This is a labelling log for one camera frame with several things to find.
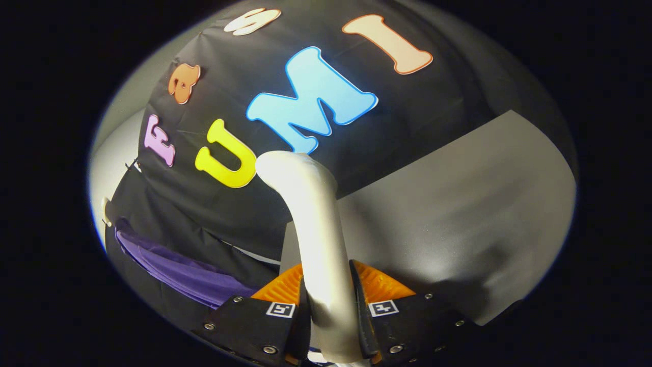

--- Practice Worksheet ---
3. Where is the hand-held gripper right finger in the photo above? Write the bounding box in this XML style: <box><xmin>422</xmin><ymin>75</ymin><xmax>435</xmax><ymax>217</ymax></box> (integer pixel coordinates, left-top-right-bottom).
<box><xmin>349</xmin><ymin>259</ymin><xmax>482</xmax><ymax>367</ymax></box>

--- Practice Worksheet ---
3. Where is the white garment steamer nozzle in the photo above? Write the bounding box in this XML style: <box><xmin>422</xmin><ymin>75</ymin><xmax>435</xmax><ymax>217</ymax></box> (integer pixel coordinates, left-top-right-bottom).
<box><xmin>255</xmin><ymin>150</ymin><xmax>366</xmax><ymax>363</ymax></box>

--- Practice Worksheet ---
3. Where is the purple corduroy jacket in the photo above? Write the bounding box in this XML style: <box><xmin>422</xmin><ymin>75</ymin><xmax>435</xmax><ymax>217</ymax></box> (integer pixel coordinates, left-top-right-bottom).
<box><xmin>115</xmin><ymin>218</ymin><xmax>260</xmax><ymax>310</ymax></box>

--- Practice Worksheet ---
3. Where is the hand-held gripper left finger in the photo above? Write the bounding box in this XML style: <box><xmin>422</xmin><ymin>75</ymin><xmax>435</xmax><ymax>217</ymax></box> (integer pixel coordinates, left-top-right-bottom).
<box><xmin>193</xmin><ymin>263</ymin><xmax>312</xmax><ymax>367</ymax></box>

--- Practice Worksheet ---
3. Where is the black backdrop cloth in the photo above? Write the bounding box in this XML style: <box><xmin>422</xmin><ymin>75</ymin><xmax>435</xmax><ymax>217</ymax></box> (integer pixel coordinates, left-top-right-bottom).
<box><xmin>104</xmin><ymin>0</ymin><xmax>510</xmax><ymax>276</ymax></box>

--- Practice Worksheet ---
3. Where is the grey cabinet with dark top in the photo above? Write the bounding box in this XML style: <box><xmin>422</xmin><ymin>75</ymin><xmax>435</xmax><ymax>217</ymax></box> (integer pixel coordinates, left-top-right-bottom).
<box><xmin>280</xmin><ymin>110</ymin><xmax>577</xmax><ymax>327</ymax></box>

